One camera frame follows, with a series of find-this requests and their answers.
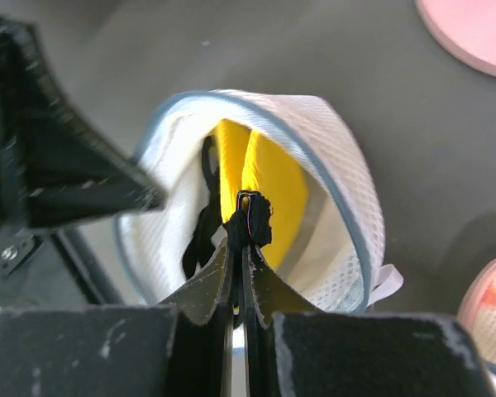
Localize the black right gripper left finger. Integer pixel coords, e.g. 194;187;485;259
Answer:
0;242;233;396

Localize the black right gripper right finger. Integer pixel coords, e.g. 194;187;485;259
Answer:
242;246;496;396

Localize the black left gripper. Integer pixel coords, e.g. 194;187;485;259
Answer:
0;16;165;309

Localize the yellow black bra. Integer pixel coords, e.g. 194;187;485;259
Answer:
182;119;308;279

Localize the pink three-tier shelf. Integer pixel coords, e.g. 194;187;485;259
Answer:
416;0;496;77

